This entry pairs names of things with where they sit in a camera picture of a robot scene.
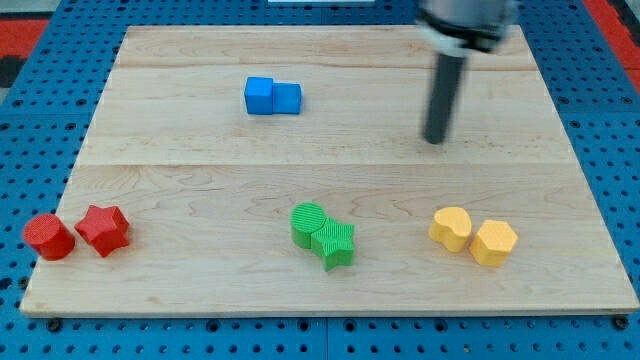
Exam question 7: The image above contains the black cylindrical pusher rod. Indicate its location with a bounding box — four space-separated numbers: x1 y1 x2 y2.
422 54 466 145

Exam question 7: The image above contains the yellow heart block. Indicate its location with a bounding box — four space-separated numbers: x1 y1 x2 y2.
427 207 472 253

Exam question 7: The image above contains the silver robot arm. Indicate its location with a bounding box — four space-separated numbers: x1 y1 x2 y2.
416 0 517 144

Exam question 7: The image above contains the blue cube block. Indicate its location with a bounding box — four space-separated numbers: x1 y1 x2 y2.
273 83 302 114
244 77 274 115

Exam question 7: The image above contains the yellow hexagon block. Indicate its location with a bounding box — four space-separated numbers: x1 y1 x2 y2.
469 220 518 267

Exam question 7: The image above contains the green cylinder block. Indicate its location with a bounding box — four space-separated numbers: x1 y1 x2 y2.
290 202 327 249

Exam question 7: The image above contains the green star block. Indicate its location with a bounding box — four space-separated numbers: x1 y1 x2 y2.
311 218 355 272

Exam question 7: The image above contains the wooden board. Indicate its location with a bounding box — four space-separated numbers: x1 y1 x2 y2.
20 26 639 318

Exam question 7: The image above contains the red star block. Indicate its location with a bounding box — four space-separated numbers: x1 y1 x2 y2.
74 205 130 258

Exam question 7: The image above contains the red cylinder block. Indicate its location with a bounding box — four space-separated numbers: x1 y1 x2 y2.
22 213 75 261

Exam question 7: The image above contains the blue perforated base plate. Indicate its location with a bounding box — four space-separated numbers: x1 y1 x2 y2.
1 0 639 359

